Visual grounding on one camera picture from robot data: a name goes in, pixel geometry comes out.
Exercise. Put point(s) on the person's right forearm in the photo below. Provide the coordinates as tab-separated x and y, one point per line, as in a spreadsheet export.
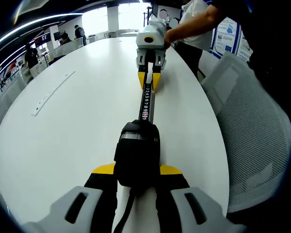
198	24

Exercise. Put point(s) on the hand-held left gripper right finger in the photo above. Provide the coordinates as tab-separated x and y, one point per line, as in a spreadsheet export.
198	208

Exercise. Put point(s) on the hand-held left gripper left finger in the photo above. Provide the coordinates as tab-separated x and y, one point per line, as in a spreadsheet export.
70	208

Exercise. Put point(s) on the white table socket cover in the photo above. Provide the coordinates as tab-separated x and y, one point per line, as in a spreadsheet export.
52	93

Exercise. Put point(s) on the black tape measure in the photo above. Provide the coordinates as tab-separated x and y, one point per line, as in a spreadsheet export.
138	155

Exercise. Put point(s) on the person's body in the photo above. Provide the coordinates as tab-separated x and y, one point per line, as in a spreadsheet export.
264	31

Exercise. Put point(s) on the blue and white wall poster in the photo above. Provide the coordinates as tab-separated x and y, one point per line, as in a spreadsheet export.
226	36

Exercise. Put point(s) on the white mesh office chair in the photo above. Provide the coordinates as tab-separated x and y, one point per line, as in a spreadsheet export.
252	136

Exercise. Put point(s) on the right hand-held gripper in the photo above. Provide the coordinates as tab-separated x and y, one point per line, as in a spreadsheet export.
150	40

